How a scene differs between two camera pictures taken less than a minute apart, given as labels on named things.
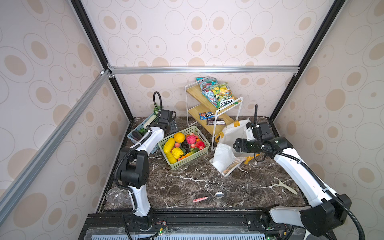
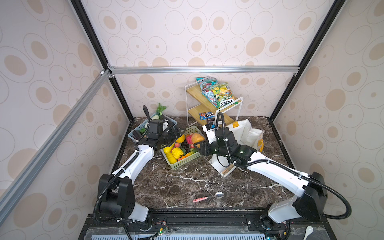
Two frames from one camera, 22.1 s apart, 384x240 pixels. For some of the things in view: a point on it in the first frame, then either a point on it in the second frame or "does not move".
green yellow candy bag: (223, 94) does not move
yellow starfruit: (177, 152) does not move
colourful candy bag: (206, 84) does not move
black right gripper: (243, 148) to (204, 145)
